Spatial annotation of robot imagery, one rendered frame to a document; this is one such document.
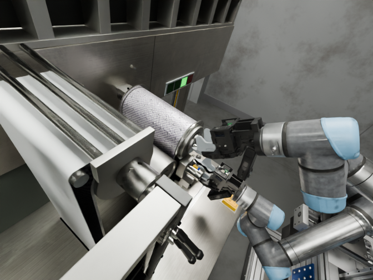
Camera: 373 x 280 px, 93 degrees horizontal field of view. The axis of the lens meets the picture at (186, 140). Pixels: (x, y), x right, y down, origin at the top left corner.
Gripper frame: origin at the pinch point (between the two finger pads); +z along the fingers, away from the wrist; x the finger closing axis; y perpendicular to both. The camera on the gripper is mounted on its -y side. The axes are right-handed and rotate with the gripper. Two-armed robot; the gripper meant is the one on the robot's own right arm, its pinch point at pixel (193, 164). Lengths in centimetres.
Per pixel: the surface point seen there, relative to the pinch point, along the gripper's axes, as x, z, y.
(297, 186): -159, -92, -109
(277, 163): -178, -59, -109
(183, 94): -71, 53, -20
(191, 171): 10.6, -3.1, 9.2
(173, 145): 12.0, 4.9, 16.5
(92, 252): 44, -7, 35
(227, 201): -7.4, -19.7, -16.6
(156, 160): 18.5, 5.3, 14.3
